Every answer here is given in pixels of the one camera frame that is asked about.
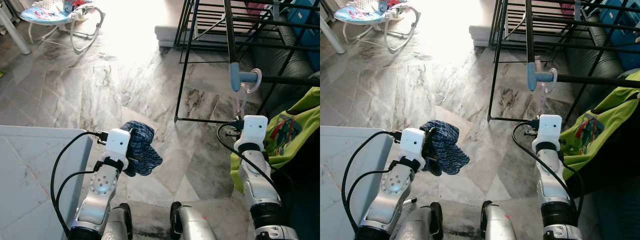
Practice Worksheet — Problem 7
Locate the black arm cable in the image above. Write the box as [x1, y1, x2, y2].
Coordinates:
[341, 129, 404, 235]
[216, 122, 293, 201]
[511, 120, 586, 211]
[50, 130, 110, 237]

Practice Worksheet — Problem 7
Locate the silver right robot leg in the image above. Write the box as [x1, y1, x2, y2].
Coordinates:
[486, 202, 518, 240]
[177, 204, 218, 240]

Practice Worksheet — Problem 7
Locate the black robot foot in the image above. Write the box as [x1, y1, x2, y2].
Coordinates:
[170, 201, 183, 240]
[480, 200, 493, 238]
[120, 202, 134, 240]
[429, 201, 445, 240]

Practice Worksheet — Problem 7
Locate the green shirt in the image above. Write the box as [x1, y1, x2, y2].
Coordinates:
[230, 86, 321, 194]
[559, 70, 640, 182]

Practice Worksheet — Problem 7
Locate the blue plaid garment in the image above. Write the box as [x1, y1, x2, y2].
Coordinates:
[420, 120, 471, 177]
[120, 121, 163, 177]

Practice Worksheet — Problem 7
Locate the black left robot foot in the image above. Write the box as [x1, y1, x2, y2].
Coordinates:
[429, 201, 445, 240]
[120, 202, 134, 240]

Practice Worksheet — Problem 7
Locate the silver robot leg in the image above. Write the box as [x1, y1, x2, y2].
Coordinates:
[105, 205, 132, 240]
[397, 206, 441, 240]
[177, 204, 218, 240]
[486, 202, 518, 240]

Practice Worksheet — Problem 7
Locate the silver left robot leg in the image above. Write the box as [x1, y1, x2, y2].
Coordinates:
[397, 206, 441, 240]
[105, 205, 132, 240]

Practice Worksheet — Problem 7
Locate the blue bag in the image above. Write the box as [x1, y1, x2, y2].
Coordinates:
[287, 0, 321, 72]
[597, 0, 640, 72]

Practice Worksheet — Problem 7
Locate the light blue folding table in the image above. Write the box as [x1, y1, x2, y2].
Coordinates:
[0, 125, 95, 240]
[320, 125, 392, 240]

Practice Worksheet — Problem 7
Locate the black right robot foot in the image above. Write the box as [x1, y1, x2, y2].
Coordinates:
[170, 201, 183, 240]
[480, 200, 493, 238]

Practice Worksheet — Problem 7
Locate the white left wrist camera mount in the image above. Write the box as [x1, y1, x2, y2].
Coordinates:
[104, 128, 132, 171]
[400, 127, 427, 171]

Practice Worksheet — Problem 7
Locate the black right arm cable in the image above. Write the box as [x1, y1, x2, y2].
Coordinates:
[511, 120, 586, 211]
[216, 122, 293, 201]

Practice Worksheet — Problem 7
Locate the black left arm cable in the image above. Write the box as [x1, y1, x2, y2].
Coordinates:
[50, 130, 110, 237]
[341, 129, 404, 235]

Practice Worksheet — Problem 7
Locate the light blue rack end cap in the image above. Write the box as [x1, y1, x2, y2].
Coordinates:
[526, 61, 553, 93]
[228, 62, 258, 93]

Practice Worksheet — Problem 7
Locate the grey green leather sofa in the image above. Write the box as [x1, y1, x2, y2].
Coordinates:
[245, 20, 321, 117]
[565, 12, 640, 108]

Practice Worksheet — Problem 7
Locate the white furniture leg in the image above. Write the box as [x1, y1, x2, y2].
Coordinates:
[0, 7, 32, 55]
[320, 20, 347, 55]

